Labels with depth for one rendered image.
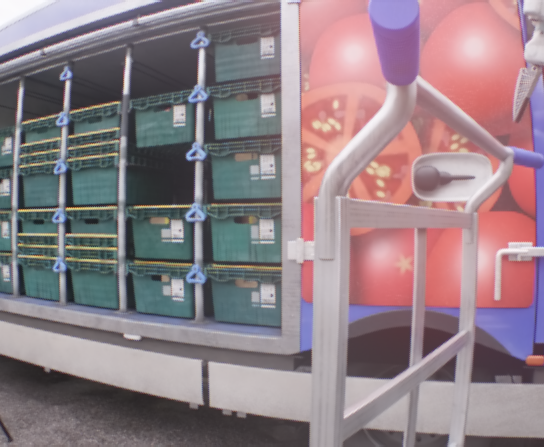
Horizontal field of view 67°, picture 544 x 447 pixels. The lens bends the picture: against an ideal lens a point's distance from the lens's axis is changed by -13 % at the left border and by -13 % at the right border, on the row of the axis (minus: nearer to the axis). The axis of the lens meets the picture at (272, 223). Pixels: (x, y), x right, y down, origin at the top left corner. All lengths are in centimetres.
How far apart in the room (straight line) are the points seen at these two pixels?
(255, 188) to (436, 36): 98
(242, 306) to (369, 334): 62
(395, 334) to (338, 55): 106
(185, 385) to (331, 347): 167
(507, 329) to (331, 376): 130
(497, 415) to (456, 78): 123
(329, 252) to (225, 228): 164
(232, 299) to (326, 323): 163
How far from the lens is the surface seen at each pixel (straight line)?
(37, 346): 274
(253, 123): 208
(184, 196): 443
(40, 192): 288
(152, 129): 234
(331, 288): 45
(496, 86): 175
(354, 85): 178
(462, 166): 171
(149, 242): 230
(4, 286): 321
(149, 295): 232
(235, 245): 206
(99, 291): 254
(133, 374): 227
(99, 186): 252
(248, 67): 216
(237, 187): 206
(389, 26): 32
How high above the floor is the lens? 107
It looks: 1 degrees up
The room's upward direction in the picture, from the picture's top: straight up
